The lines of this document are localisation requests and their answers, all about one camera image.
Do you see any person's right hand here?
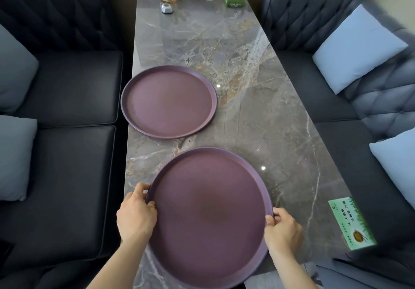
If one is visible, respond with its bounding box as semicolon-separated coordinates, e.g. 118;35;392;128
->
264;207;304;258

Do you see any person's left hand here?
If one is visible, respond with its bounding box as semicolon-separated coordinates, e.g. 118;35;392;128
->
116;182;158;244

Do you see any purple round tray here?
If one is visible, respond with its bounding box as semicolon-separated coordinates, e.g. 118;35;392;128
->
145;147;273;289
121;65;218;140

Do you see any person's right forearm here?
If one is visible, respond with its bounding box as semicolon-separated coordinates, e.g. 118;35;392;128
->
268;249;319;289

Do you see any person's left forearm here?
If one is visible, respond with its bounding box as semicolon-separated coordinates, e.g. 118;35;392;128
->
86;238;149;289

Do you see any green table card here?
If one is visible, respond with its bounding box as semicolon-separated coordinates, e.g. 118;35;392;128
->
328;197;377;251

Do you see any black leather sofa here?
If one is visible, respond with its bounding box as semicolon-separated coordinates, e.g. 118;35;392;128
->
0;0;126;289

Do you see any dark blue tufted sofa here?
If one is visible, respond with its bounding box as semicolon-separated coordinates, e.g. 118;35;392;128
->
259;0;415;289

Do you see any light blue cushion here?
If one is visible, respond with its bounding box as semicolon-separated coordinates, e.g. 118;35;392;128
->
369;128;415;210
312;4;409;95

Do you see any grey blue cushion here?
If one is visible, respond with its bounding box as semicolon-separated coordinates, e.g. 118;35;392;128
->
0;115;38;201
0;24;40;115

